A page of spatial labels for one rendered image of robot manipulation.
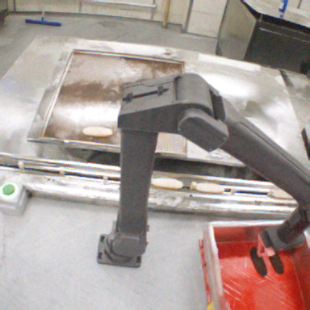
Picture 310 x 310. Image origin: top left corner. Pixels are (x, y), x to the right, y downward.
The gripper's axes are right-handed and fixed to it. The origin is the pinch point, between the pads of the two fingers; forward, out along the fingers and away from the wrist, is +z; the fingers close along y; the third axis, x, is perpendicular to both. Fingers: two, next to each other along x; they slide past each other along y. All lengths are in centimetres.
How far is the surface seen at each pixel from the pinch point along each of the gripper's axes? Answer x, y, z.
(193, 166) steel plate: -39.4, 8.0, 8.4
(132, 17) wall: -397, -43, 82
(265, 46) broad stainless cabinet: -167, -107, 14
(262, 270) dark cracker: 3.2, 0.2, 7.0
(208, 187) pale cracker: -26.8, 8.0, 4.4
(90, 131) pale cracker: -51, 43, 0
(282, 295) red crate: 12.6, -3.4, 7.8
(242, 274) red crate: 2.3, 6.5, 8.0
